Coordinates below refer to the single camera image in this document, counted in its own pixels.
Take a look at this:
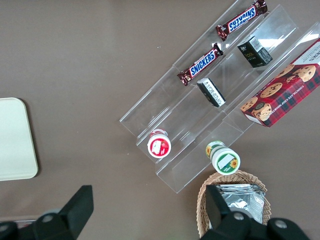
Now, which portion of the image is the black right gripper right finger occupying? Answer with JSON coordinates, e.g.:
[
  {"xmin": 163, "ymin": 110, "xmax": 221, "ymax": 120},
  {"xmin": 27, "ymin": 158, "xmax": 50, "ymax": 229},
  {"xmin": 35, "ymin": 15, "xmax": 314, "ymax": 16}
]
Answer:
[{"xmin": 201, "ymin": 184, "xmax": 254, "ymax": 240}]

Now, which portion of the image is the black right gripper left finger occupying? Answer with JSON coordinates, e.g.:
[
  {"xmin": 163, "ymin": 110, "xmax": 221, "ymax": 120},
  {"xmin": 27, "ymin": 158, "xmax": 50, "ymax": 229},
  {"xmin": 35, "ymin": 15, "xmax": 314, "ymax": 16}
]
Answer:
[{"xmin": 33, "ymin": 184, "xmax": 95, "ymax": 240}]

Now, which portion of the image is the light wicker basket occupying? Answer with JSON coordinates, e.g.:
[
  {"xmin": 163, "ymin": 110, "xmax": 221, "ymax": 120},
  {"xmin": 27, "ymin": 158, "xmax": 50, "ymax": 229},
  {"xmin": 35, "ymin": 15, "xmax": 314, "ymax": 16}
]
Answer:
[{"xmin": 196, "ymin": 169, "xmax": 272, "ymax": 240}]

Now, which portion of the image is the beige plastic tray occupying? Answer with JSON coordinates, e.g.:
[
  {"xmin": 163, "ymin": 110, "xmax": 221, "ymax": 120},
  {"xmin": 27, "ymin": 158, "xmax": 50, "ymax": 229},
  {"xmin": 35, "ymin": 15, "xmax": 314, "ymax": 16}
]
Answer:
[{"xmin": 0, "ymin": 97, "xmax": 39, "ymax": 182}]

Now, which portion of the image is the silver foil bag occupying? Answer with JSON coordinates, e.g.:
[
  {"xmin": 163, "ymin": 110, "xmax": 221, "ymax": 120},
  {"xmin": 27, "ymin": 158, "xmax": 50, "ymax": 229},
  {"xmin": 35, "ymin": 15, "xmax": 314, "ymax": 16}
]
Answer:
[{"xmin": 215, "ymin": 183, "xmax": 266, "ymax": 225}]

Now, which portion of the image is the green sunflower yogurt cup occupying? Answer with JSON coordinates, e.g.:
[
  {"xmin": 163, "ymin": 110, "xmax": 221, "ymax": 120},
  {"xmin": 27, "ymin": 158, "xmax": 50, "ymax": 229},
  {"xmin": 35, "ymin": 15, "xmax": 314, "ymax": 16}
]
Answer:
[{"xmin": 205, "ymin": 140, "xmax": 242, "ymax": 176}]

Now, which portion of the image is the red strawberry yogurt cup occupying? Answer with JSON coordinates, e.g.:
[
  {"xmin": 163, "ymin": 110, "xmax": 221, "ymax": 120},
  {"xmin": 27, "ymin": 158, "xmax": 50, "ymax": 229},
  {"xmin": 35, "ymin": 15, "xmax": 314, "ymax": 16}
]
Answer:
[{"xmin": 146, "ymin": 128, "xmax": 173, "ymax": 159}]

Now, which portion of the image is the clear acrylic stepped stand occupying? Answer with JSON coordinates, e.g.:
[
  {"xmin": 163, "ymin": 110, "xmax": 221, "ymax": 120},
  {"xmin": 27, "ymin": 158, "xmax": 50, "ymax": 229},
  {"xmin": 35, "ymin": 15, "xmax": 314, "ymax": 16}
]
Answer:
[{"xmin": 119, "ymin": 0, "xmax": 320, "ymax": 195}]

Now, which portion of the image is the small black carton box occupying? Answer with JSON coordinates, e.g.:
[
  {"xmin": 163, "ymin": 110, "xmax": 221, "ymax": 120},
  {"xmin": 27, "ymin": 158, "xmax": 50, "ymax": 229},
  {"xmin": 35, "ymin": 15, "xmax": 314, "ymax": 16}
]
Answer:
[
  {"xmin": 196, "ymin": 77, "xmax": 227, "ymax": 109},
  {"xmin": 236, "ymin": 35, "xmax": 274, "ymax": 69}
]

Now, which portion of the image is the red tartan cookie box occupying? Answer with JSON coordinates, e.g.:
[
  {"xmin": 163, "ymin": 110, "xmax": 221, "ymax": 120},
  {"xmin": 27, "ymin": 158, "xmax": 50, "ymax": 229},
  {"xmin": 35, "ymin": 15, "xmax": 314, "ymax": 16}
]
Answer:
[{"xmin": 239, "ymin": 37, "xmax": 320, "ymax": 129}]

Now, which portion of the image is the Snickers chocolate bar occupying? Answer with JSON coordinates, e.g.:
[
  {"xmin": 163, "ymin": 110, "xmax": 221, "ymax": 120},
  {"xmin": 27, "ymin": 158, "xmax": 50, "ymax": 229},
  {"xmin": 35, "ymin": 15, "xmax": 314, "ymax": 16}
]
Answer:
[
  {"xmin": 176, "ymin": 42, "xmax": 224, "ymax": 87},
  {"xmin": 215, "ymin": 0, "xmax": 269, "ymax": 42}
]

